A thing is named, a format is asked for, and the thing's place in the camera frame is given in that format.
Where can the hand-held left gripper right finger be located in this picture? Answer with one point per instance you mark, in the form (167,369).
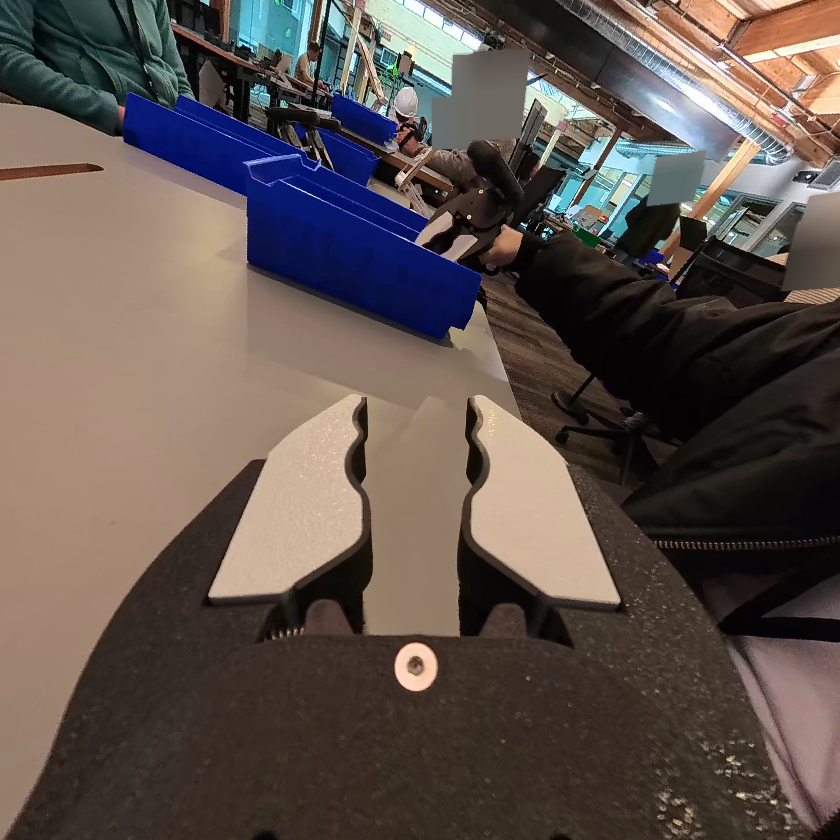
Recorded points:
(545,519)

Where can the person's white garment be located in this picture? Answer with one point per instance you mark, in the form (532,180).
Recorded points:
(801,722)

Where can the person's right hand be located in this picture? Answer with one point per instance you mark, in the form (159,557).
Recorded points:
(503,250)

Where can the black office chair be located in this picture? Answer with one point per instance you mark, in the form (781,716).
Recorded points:
(610,427)

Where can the black desk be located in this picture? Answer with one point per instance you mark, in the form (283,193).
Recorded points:
(250,66)

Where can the blue storage bin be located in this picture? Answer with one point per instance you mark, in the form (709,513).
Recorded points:
(197,138)
(341,256)
(365,118)

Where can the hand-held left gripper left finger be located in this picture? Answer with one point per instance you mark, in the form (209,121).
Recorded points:
(295,519)

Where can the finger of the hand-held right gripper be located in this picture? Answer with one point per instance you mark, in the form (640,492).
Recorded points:
(440,232)
(466,250)

